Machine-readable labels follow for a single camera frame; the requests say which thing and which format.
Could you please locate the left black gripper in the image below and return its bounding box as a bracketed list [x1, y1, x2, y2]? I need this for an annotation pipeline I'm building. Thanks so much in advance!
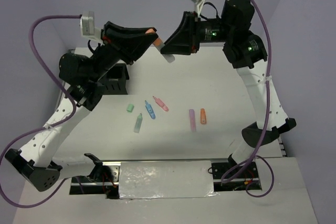
[94, 26, 164, 83]

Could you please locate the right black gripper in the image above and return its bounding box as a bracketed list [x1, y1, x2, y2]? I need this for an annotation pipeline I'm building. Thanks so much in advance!
[160, 9, 234, 53]

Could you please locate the orange tip grey highlighter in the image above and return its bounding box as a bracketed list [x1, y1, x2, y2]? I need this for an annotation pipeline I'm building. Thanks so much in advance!
[155, 41, 175, 63]

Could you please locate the orange marker cap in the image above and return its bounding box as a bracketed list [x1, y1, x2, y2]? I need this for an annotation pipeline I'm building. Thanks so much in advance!
[145, 28, 162, 47]

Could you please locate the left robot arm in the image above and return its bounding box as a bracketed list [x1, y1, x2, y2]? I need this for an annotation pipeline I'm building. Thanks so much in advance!
[5, 22, 158, 191]

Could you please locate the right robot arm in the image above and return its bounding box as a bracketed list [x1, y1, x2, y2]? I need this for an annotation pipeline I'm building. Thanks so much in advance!
[160, 0, 297, 177]

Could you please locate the black slotted organizer box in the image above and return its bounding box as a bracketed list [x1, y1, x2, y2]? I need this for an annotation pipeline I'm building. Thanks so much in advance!
[100, 63, 130, 95]

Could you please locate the pink highlighter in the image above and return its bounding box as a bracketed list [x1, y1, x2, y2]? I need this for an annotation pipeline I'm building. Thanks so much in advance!
[153, 96, 169, 112]

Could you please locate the purple highlighter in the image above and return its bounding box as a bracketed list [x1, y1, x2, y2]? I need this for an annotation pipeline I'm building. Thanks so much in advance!
[188, 109, 196, 132]

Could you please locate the green marker cap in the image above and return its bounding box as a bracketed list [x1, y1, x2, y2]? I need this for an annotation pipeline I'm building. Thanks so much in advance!
[127, 103, 134, 113]

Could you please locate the blue highlighter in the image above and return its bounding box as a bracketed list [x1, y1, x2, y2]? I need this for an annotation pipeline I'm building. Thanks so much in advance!
[145, 100, 156, 120]

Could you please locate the green highlighter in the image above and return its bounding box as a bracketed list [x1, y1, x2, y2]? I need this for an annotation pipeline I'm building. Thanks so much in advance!
[133, 113, 143, 133]

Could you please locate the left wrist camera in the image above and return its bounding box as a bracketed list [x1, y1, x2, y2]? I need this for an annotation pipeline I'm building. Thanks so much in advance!
[80, 11, 101, 41]

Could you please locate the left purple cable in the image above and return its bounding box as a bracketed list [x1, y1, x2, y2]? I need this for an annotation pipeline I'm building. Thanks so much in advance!
[0, 14, 82, 208]

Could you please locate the purple cable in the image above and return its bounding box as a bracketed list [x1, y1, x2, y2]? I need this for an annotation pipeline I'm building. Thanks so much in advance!
[0, 14, 82, 208]
[201, 0, 275, 198]

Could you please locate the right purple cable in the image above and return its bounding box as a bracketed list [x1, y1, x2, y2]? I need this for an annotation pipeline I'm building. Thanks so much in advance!
[201, 0, 275, 198]

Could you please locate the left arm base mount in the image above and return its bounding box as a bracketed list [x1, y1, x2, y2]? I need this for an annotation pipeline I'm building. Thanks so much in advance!
[69, 163, 121, 199]

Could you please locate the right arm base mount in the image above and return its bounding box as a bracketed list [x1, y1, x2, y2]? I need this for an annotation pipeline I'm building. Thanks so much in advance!
[207, 159, 263, 192]

